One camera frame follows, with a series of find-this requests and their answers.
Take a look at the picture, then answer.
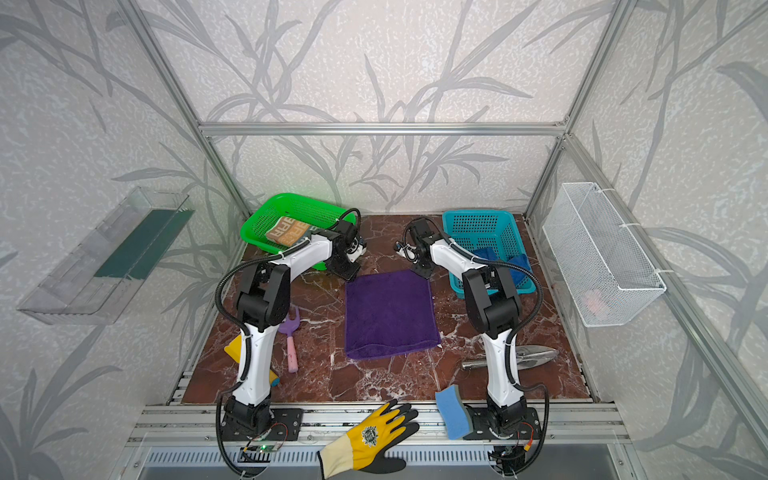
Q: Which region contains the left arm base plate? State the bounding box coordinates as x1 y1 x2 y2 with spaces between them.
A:
217 397 303 442

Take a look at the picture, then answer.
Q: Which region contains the teal plastic basket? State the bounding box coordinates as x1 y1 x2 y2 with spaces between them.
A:
442 210 529 261

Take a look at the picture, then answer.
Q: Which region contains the white wire basket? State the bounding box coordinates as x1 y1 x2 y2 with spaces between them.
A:
543 182 666 327

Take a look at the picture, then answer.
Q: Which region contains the purple pink toy rake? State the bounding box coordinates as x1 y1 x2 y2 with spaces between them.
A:
279 306 301 373

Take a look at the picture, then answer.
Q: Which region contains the green circuit board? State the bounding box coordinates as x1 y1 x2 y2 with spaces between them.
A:
238 444 281 464

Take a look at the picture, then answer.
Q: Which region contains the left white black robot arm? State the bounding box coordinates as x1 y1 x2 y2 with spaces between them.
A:
215 208 366 433

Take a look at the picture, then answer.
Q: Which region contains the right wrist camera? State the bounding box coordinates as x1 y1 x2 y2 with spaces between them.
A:
394 241 417 263

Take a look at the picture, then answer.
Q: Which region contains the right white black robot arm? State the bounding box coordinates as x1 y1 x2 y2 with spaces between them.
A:
395 217 542 432

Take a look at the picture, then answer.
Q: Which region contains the clear wall shelf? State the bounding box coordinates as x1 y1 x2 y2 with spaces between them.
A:
17 187 195 325

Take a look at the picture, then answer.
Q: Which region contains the blue towel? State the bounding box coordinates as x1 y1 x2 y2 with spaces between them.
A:
472 247 531 286

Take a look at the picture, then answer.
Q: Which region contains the green plastic basket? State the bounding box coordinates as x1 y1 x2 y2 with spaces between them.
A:
240 193 366 281

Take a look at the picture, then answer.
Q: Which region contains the purple towel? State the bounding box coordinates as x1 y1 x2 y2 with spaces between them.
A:
344 270 440 360

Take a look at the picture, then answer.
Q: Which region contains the rabbit print towel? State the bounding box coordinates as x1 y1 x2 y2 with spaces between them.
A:
265 216 315 247

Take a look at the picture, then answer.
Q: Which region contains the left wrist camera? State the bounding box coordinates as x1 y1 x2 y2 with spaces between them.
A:
346 236 367 263

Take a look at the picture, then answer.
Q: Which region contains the blue sponge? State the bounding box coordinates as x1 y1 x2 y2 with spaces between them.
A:
435 385 473 440

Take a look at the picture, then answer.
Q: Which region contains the yellow black work glove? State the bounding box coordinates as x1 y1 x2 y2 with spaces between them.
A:
317 400 420 479

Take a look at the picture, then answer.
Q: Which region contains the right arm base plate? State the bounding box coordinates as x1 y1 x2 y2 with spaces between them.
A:
462 399 541 443

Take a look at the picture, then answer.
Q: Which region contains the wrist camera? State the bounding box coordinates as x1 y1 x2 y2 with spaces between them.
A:
394 241 417 263
346 236 367 263

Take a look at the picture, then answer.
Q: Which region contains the yellow toy shovel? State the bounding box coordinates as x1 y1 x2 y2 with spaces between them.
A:
224 335 280 387

